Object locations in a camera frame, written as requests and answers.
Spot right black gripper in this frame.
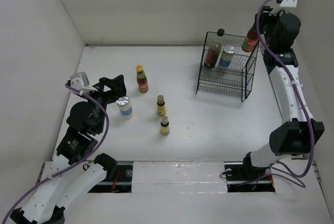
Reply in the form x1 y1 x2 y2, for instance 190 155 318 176
253 5 287 48

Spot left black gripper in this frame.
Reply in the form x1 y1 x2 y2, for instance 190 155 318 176
82 74 126 132

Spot silver-lid jar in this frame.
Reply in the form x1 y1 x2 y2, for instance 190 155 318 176
219 45 235 68
116 96 133 119

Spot red sauce bottle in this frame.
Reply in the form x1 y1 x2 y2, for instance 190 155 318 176
136 65 149 93
242 23 258 52

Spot small yellow bottle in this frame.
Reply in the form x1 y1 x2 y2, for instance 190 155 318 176
157 95 166 116
160 115 170 135

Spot dark soy sauce bottle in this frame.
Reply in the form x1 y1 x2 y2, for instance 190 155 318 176
204 29 224 69

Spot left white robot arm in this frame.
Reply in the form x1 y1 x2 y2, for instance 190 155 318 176
2 72 126 223

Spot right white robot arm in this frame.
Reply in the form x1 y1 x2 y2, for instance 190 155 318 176
241 6 325 180

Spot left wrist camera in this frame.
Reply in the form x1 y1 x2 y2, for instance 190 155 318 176
69 72 97 93

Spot black wire rack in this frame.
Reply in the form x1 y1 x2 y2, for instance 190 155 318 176
196 31 259 101

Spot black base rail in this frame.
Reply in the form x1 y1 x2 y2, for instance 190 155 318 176
90 161 275 194

